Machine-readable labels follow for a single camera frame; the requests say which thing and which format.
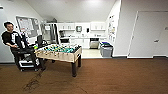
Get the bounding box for white two-door base cabinet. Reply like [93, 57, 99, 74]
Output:
[69, 37, 90, 50]

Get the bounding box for wall notice board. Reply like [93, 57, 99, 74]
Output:
[107, 14, 118, 44]

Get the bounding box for dark coffee machine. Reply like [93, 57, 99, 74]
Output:
[59, 30, 65, 38]

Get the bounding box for grey bulletin board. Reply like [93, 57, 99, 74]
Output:
[15, 15, 42, 38]

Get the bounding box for foosball table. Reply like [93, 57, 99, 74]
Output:
[34, 43, 83, 78]

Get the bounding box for black built-in microwave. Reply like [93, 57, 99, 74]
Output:
[60, 38, 70, 44]

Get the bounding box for white room door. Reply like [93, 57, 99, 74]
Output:
[128, 11, 168, 58]

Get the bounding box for stainless steel refrigerator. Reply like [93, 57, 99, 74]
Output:
[41, 22, 59, 46]

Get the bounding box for black waste bin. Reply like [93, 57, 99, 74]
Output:
[100, 45, 114, 58]

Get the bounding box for black wheeled cart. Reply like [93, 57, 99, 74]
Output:
[14, 31, 49, 73]

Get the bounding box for person in dark jacket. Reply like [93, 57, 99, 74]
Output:
[0, 21, 24, 68]

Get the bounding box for blue recycling bin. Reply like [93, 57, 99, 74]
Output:
[99, 41, 111, 48]

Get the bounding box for black floor cables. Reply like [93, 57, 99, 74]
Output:
[22, 69, 46, 92]

